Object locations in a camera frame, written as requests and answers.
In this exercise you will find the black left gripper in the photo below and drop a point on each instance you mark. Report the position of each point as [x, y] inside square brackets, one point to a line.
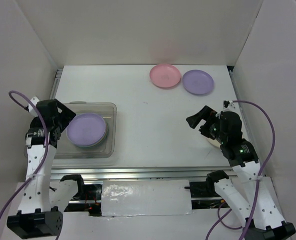
[67, 114]

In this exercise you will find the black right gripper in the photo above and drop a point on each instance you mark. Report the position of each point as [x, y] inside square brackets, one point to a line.
[207, 113]

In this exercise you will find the cream plate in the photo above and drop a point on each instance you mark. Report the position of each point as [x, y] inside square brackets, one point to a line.
[214, 142]

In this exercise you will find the purple plate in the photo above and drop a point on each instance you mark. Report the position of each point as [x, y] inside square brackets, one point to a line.
[87, 129]
[198, 82]

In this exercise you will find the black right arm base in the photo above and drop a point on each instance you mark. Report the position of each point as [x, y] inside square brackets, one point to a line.
[205, 189]

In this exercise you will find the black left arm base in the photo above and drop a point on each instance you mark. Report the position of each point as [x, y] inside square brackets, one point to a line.
[89, 201]

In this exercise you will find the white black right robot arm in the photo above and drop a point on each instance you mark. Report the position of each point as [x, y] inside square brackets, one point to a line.
[257, 212]

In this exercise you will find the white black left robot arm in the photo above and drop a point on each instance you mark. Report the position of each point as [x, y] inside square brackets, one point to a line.
[40, 212]

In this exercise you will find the clear plastic bin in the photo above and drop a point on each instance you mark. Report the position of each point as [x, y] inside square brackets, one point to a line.
[107, 140]

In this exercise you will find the pink plate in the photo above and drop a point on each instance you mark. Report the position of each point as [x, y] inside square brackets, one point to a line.
[165, 76]

